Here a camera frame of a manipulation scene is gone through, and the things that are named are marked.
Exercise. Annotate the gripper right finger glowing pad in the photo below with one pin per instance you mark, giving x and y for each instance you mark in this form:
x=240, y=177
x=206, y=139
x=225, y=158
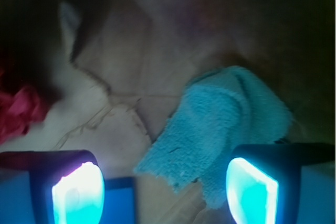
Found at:
x=282, y=183

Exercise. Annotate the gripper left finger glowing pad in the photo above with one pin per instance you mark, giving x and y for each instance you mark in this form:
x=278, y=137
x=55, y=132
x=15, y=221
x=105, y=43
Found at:
x=51, y=187

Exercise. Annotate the light blue cloth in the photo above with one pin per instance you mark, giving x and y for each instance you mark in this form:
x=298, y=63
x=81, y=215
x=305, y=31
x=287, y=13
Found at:
x=218, y=111

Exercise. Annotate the red crumpled cloth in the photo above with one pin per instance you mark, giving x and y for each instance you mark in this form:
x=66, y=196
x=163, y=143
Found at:
x=20, y=110

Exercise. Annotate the brown paper bag bin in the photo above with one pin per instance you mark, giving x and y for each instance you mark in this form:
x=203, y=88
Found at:
x=114, y=70

